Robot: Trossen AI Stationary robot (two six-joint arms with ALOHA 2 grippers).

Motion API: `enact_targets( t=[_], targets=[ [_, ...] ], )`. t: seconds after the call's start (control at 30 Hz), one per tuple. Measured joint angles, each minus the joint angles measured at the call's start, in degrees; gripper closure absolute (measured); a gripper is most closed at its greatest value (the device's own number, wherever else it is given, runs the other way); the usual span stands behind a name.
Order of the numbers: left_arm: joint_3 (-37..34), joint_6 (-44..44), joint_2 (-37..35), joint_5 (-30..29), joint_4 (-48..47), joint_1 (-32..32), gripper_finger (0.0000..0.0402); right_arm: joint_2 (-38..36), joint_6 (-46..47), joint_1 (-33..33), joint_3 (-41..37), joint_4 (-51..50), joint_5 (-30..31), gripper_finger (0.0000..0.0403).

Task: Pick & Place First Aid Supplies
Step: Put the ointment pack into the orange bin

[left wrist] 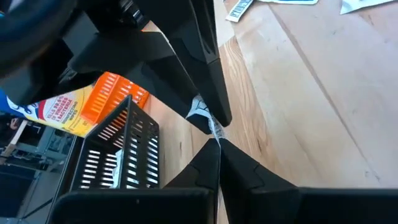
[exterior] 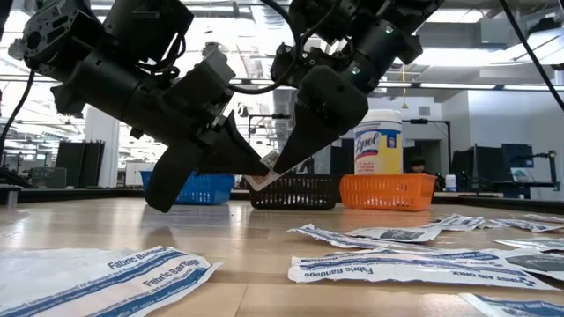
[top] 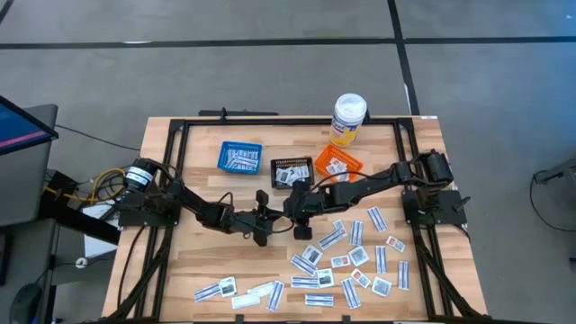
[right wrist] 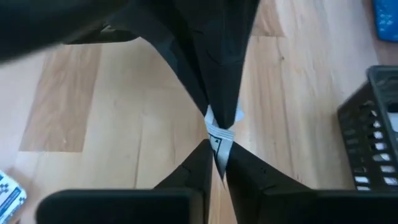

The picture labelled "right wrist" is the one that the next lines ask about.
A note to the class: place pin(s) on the blue striped fabric bandage packet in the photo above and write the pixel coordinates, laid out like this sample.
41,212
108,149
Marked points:
11,199

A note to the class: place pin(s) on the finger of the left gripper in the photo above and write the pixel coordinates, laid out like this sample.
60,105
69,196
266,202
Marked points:
168,40
224,62

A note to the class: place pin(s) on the black plastic basket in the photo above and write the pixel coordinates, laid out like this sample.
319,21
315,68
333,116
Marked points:
357,140

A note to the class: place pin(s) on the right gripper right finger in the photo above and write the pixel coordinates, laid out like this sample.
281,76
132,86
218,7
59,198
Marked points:
295,208

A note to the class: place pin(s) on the blue plastic basket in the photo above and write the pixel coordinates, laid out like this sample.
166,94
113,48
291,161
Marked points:
387,18

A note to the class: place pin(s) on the red label ointment packet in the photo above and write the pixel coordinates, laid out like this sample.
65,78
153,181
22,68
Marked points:
222,143

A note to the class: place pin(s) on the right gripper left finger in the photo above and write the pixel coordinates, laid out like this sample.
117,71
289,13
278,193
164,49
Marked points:
124,208

